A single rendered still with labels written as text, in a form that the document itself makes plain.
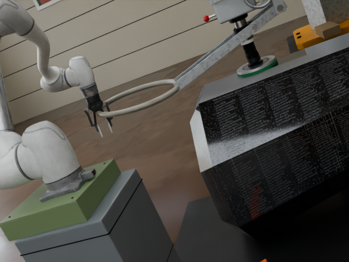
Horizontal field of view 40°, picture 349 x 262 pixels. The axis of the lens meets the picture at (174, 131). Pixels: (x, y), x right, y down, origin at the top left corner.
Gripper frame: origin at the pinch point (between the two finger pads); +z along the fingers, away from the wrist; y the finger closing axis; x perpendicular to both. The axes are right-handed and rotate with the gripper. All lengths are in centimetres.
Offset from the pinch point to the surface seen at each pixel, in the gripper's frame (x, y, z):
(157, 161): 161, 33, 90
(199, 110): -30, 46, 0
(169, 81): 9.8, 43.3, -9.6
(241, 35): -21, 81, -26
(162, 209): 61, 17, 88
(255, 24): -24, 88, -29
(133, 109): -21.4, 16.7, -10.1
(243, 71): -20, 77, -7
